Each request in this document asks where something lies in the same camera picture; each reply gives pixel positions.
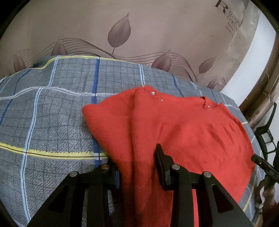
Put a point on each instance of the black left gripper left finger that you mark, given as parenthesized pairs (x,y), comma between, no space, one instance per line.
(80,194)

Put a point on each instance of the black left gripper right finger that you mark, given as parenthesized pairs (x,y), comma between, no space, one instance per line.
(201,193)

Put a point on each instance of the red knit sweater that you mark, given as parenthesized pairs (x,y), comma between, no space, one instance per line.
(196,132)

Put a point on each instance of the person's right hand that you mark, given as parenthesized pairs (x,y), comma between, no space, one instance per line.
(264,193)

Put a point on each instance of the brown wooden door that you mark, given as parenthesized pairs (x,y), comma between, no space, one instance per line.
(264,93)

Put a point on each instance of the grey plaid bed sheet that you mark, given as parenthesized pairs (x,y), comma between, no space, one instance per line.
(43,133)

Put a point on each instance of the black chair frame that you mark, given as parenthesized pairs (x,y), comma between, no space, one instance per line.
(262,130)

